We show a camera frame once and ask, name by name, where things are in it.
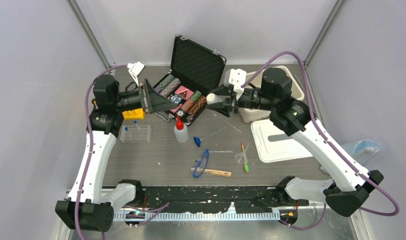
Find black poker chip case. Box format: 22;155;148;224
149;34;227;126

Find wooden clothespin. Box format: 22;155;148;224
190;167;232;177

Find clear glass pipette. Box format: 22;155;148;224
208;150;233;154

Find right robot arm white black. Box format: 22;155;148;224
206;67;384;217

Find white squeeze bottle red cap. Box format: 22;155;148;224
174;115;189;144

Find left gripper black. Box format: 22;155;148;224
113;78;177;114

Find green orange spatula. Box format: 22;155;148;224
241;143;249;173

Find blue safety glasses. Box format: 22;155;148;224
192;148;210;179

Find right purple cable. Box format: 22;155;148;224
240;50;400;231

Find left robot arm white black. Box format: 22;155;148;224
55;74;176;233

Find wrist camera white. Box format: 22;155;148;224
126;61;145;87
223;68;247;95

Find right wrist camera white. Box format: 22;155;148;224
223;68;247;95

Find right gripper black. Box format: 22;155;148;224
206;82;276;118

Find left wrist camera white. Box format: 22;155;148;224
126;61;145;87

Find clear plastic well plate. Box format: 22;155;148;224
120;125;152;143

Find blue plastic bag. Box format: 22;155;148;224
319;139;380;175

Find white bin lid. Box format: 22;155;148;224
250;119;313;163

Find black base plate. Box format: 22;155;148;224
125;186;309;214

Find glass stirring rod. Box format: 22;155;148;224
212;113;242;133

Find beige plastic bin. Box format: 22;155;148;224
239;65;305;123

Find yellow test tube rack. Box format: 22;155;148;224
122;108;146;120

